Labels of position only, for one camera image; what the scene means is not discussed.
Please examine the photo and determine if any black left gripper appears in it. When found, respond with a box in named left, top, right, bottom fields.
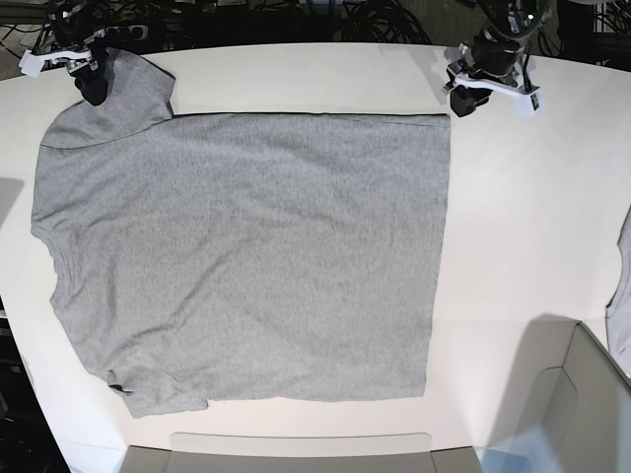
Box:
left=446, top=38, right=523, bottom=117

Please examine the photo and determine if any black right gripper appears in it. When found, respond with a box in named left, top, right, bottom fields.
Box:
left=66, top=43, right=114, bottom=106

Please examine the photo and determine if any grey T-shirt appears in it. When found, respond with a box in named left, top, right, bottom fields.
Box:
left=32, top=49, right=451, bottom=418

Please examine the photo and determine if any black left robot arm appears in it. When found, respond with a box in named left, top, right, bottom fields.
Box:
left=444, top=1, right=551, bottom=117

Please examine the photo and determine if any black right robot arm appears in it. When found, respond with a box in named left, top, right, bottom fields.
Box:
left=47, top=1, right=108, bottom=106

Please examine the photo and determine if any black power strip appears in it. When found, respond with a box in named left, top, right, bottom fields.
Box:
left=105, top=25, right=149, bottom=42

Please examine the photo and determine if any grey cloth at right edge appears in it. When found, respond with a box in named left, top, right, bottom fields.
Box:
left=606, top=213, right=631, bottom=377

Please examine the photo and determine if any grey cardboard box right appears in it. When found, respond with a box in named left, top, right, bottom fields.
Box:
left=477, top=315, right=630, bottom=472

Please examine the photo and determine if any grey tray at bottom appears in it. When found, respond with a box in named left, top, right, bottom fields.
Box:
left=120, top=433, right=482, bottom=472

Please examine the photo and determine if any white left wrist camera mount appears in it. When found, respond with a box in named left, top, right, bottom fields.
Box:
left=449, top=73, right=542, bottom=117

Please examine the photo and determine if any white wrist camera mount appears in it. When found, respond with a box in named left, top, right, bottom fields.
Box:
left=18, top=48, right=94, bottom=79
left=449, top=73, right=542, bottom=117

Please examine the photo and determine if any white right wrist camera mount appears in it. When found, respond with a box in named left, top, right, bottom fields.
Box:
left=18, top=48, right=94, bottom=79

